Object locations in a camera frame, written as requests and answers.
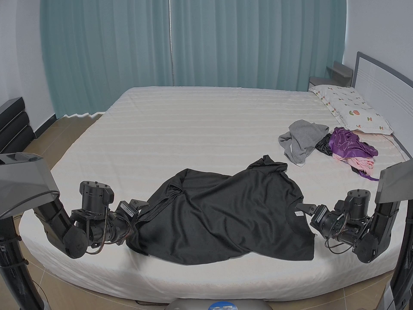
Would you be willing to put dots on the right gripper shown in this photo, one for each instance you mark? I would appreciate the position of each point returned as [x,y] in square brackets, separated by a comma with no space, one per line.
[332,226]

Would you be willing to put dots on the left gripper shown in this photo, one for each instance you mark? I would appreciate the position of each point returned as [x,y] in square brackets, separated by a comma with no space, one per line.
[119,228]

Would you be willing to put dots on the black T-shirt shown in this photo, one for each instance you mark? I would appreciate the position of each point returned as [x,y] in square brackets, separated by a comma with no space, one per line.
[209,211]

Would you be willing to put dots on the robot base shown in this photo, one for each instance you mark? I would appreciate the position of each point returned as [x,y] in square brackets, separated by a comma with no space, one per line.
[193,305]

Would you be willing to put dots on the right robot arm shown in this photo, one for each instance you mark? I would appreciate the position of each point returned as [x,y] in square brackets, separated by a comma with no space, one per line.
[384,218]

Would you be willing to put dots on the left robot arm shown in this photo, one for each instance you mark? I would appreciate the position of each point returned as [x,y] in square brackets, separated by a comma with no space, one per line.
[48,215]

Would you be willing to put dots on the bed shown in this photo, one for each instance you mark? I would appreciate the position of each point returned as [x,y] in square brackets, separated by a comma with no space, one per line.
[193,134]

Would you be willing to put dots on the pink garment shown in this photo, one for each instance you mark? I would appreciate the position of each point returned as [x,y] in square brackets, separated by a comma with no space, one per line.
[358,163]

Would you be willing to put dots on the shiny black garment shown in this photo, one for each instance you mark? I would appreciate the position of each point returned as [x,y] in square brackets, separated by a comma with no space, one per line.
[324,147]

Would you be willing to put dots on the purple garment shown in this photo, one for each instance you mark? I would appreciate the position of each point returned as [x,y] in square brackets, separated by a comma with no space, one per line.
[345,140]

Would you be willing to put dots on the grey garment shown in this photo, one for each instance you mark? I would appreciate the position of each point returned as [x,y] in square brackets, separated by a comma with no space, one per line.
[303,134]

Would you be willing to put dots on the white printed pillow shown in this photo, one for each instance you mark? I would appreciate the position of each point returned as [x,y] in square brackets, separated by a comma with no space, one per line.
[348,105]

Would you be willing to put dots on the black chest of drawers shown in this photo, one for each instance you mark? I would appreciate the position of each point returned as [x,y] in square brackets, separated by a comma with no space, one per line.
[13,124]

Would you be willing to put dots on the grey bedside table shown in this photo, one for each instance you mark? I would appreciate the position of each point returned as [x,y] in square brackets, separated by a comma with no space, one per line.
[338,71]

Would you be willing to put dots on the blue-green curtain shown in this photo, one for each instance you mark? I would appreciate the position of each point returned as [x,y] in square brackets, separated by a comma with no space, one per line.
[106,44]
[258,34]

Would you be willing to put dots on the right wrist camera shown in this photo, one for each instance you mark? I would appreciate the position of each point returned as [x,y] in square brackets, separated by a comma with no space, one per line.
[341,206]

